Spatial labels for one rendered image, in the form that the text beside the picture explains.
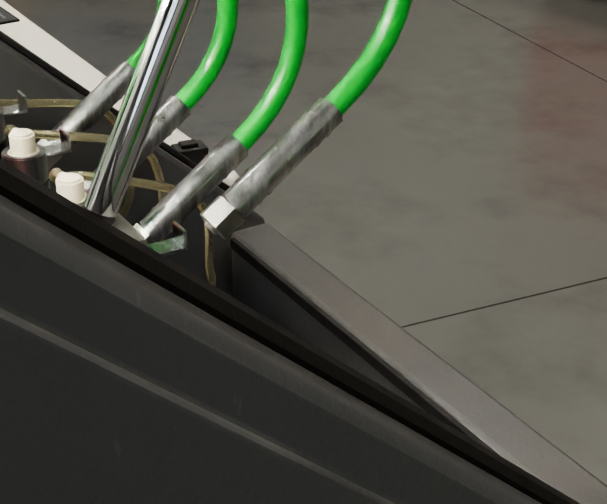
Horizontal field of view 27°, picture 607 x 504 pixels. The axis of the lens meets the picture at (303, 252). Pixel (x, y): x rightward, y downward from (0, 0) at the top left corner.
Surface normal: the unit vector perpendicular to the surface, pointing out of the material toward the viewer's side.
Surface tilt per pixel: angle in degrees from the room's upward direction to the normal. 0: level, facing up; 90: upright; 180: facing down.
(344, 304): 0
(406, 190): 0
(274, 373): 74
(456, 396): 0
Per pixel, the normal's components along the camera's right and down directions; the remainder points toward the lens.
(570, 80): 0.00, -0.88
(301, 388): 0.70, 0.06
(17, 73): 0.52, 0.40
